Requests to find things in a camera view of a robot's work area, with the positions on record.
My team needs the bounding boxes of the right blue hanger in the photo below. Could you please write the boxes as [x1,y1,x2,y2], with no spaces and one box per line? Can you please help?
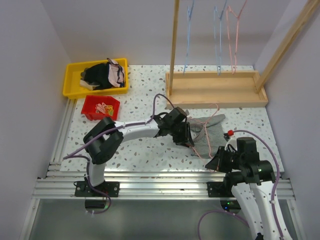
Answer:
[213,0,228,76]

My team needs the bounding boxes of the blue hanger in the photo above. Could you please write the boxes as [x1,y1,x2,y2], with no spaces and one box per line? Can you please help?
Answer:
[213,0,228,76]
[183,0,195,74]

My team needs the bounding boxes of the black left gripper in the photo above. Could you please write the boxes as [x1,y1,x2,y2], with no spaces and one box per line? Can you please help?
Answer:
[168,121,194,148]

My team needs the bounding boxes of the grey knitted garment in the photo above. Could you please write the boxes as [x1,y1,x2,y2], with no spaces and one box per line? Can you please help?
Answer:
[187,114,227,159]

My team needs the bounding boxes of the black garment pile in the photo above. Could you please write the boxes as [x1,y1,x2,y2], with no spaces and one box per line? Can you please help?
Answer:
[79,63,113,91]

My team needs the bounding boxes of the red plastic bin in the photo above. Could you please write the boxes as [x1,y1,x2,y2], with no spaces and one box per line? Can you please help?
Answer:
[81,95,120,121]

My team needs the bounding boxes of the aluminium mounting rail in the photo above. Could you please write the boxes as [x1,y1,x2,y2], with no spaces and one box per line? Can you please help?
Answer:
[24,170,296,201]

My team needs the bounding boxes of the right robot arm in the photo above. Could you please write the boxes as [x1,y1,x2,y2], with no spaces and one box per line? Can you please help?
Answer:
[205,131,292,240]

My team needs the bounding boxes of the pink underwear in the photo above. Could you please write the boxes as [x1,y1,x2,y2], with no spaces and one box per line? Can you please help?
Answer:
[107,58,125,88]

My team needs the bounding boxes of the pink wire hanger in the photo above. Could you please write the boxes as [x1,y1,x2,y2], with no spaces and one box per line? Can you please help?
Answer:
[225,0,248,75]

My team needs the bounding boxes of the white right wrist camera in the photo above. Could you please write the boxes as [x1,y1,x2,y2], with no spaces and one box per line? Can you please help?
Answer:
[223,130,237,152]

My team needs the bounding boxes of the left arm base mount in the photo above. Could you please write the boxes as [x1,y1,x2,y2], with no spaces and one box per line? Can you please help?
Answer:
[73,180,120,198]

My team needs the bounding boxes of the clips in red bin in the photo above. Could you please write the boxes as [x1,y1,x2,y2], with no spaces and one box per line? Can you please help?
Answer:
[95,102,114,116]

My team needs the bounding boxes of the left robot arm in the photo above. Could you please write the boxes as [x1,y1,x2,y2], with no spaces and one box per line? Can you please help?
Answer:
[83,107,194,197]

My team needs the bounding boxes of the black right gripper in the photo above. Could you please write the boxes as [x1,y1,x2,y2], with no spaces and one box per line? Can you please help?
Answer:
[205,145,245,173]

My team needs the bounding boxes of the yellow plastic tray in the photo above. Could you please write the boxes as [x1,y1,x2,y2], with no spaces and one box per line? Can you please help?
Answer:
[62,58,130,100]

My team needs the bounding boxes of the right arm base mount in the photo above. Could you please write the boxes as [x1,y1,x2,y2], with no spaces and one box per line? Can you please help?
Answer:
[206,181,234,198]

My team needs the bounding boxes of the left blue hanger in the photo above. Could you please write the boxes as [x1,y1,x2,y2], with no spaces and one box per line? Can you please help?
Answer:
[183,0,195,74]

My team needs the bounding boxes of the wooden hanger rack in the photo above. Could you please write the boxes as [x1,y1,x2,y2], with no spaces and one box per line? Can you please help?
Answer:
[165,0,320,109]

